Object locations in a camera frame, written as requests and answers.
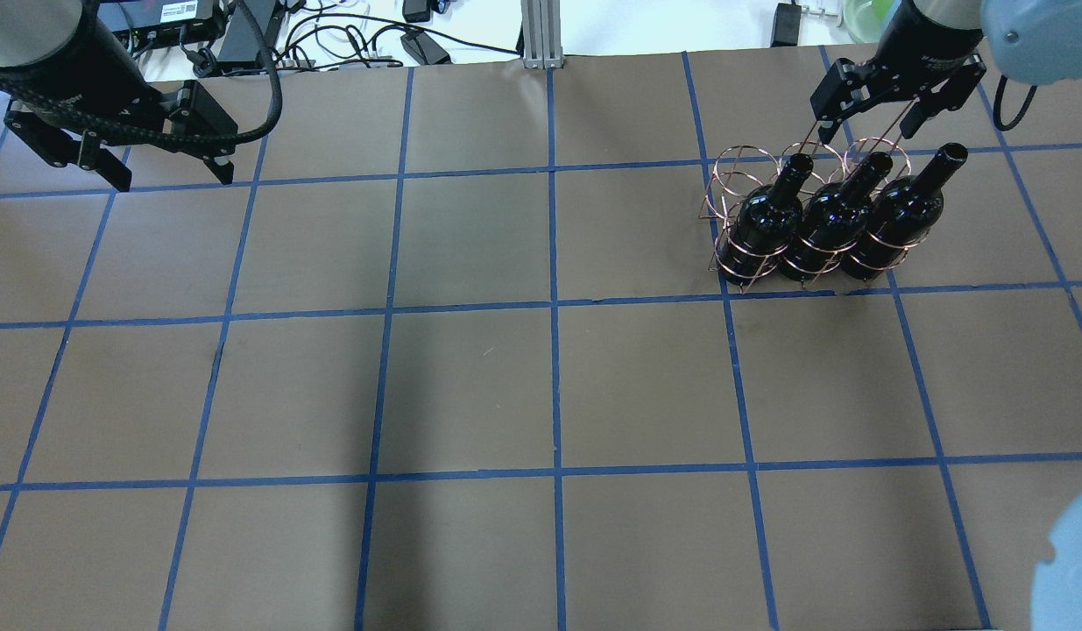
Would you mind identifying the dark wine bottle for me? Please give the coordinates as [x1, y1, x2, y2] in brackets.
[837, 141, 969, 285]

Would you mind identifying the dark wine bottle front slot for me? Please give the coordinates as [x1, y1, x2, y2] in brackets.
[777, 152, 894, 285]

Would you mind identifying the dark wine bottle slot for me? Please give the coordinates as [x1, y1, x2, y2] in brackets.
[714, 152, 814, 290]
[777, 152, 894, 285]

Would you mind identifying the dark wine bottle rear slot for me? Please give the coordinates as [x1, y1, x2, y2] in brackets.
[714, 152, 814, 290]

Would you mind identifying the green glass bowl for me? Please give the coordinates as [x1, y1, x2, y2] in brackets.
[842, 0, 901, 43]

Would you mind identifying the black power adapter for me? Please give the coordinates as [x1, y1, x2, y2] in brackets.
[769, 1, 803, 48]

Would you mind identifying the black braided cable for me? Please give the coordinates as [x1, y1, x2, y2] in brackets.
[6, 0, 286, 150]

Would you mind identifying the copper wire wine basket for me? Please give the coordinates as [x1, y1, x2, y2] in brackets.
[701, 131, 910, 292]

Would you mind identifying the aluminium frame post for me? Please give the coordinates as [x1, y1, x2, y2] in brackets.
[520, 0, 565, 69]

